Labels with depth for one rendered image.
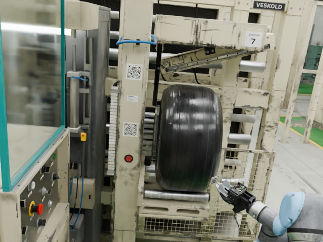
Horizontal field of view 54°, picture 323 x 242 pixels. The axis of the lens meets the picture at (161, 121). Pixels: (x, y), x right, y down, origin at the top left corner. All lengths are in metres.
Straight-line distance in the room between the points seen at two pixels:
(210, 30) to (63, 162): 1.01
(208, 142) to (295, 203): 0.51
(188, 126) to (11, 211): 0.80
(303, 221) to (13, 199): 0.85
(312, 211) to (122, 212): 1.04
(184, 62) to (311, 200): 1.13
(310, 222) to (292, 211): 0.06
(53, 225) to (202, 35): 1.18
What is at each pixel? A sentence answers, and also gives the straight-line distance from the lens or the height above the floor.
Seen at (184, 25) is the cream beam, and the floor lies 1.74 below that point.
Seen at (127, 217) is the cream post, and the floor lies 0.71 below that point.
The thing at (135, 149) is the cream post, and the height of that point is 1.12.
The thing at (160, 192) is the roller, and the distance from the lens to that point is 1.66.
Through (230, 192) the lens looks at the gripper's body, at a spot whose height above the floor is 1.05.
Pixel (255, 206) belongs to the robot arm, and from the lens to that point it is 1.44.
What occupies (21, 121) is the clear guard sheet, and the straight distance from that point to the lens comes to 1.01.
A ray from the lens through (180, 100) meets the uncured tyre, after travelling 1.48.
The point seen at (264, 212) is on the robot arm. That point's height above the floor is 1.04.
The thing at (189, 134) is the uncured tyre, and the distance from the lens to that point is 1.42.
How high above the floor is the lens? 1.75
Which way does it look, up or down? 18 degrees down
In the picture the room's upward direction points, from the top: 5 degrees clockwise
